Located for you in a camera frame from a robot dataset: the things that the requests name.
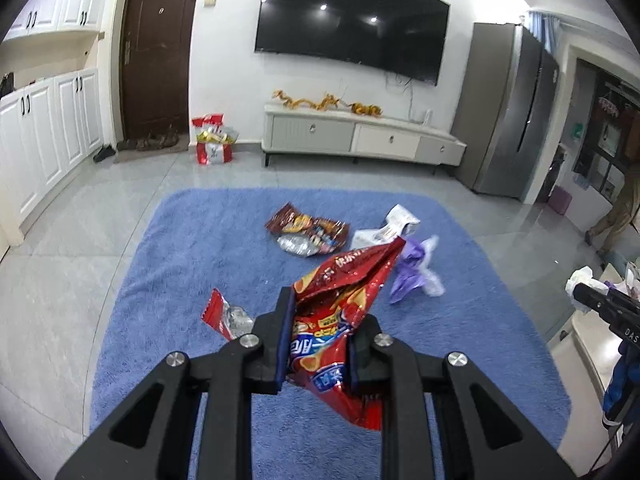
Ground red chips snack bag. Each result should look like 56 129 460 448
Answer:
288 237 405 431

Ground purple plastic bag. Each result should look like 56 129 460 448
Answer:
390 235 446 304

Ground right blue white gloved hand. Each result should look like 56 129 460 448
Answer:
602 341 639 422

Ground crumpled white tissue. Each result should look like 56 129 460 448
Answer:
565 266 599 311

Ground small red candy wrapper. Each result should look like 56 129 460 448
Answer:
201 288 254 340

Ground person in khaki clothes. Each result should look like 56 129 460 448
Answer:
584 158 639 260

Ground blue carpet rug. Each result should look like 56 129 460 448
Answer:
89 187 573 480

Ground purple storage box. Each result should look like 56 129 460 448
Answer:
547 185 573 216

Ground white blue paper package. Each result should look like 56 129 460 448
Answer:
349 204 421 250

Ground dark red snack wrapper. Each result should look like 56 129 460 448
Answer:
265 203 350 257

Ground white low TV cabinet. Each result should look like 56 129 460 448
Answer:
262 105 466 167

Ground red white gift bag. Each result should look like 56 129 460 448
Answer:
191 114 238 166

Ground brown door mat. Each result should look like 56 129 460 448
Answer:
114 134 190 164

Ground grey double door refrigerator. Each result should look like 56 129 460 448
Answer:
451 23 559 200

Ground black shoe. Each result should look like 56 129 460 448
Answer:
92 144 116 164

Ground golden dragon ornament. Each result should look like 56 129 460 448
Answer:
271 89 383 118

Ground blue window curtain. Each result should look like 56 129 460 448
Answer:
526 11 560 56

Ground white lower shoe cabinets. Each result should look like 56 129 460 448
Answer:
1 68 104 222

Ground black handbag on shelf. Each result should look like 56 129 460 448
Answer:
0 72 15 98

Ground dark brown entrance door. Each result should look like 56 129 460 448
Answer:
120 0 196 141

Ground large black wall television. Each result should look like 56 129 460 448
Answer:
255 0 450 86

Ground white upper wall cabinets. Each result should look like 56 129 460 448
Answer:
3 0 105 41

